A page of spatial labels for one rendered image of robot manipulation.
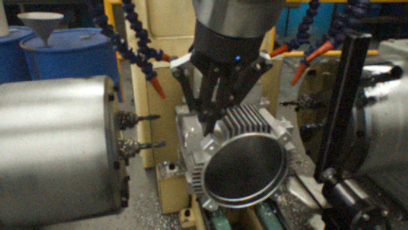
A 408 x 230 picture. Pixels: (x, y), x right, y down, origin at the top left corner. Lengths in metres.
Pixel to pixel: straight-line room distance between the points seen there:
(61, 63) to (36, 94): 1.47
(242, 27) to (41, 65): 1.82
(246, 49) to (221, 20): 0.05
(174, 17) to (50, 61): 1.35
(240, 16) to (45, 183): 0.34
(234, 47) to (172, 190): 0.46
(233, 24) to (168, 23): 0.46
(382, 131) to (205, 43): 0.39
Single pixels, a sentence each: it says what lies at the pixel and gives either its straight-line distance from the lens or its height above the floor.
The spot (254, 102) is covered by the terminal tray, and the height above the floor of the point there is 1.11.
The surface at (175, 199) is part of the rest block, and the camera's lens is 0.72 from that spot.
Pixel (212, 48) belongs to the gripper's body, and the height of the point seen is 1.26.
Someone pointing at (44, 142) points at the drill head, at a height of 1.12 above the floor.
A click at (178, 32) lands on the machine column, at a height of 1.18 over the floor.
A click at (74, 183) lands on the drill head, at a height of 1.06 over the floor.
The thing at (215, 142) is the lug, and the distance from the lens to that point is 0.46.
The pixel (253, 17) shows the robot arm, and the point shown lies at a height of 1.30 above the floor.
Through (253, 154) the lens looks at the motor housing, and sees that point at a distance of 0.64.
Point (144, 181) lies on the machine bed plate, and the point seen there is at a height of 0.80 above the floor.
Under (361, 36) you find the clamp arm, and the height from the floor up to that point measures 1.25.
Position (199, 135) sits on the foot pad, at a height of 1.07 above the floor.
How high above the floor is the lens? 1.34
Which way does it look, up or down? 29 degrees down
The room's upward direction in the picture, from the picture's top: straight up
